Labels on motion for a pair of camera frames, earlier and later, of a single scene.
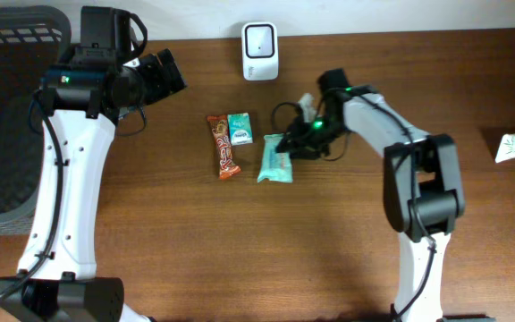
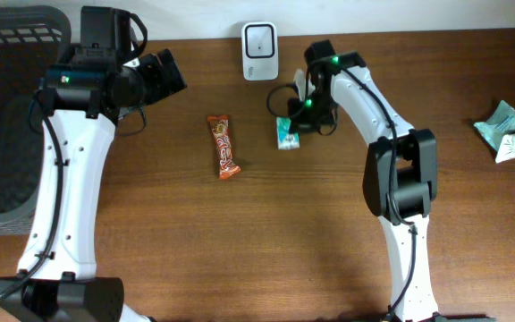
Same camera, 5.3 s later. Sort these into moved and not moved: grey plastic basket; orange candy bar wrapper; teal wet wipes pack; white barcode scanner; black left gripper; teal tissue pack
Moved: teal wet wipes pack; teal tissue pack
Not moved: orange candy bar wrapper; black left gripper; grey plastic basket; white barcode scanner
